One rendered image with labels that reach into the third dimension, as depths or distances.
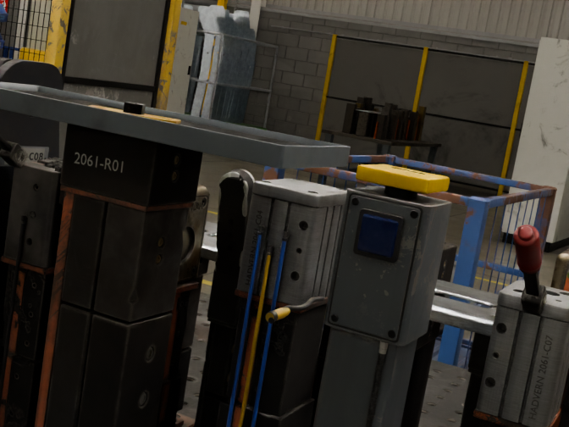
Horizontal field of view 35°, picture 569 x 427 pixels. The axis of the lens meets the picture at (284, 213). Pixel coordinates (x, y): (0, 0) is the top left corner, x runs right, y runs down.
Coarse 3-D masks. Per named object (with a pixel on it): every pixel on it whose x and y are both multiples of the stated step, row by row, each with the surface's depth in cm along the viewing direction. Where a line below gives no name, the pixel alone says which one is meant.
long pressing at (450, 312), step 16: (208, 224) 126; (208, 240) 114; (208, 256) 108; (448, 288) 109; (464, 288) 111; (448, 304) 100; (464, 304) 102; (496, 304) 105; (432, 320) 97; (448, 320) 96; (464, 320) 95; (480, 320) 94
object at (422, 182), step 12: (360, 168) 70; (372, 168) 70; (384, 168) 71; (396, 168) 73; (372, 180) 70; (384, 180) 69; (396, 180) 69; (408, 180) 69; (420, 180) 68; (432, 180) 69; (444, 180) 72; (384, 192) 72; (396, 192) 71; (408, 192) 71; (420, 192) 68; (432, 192) 69
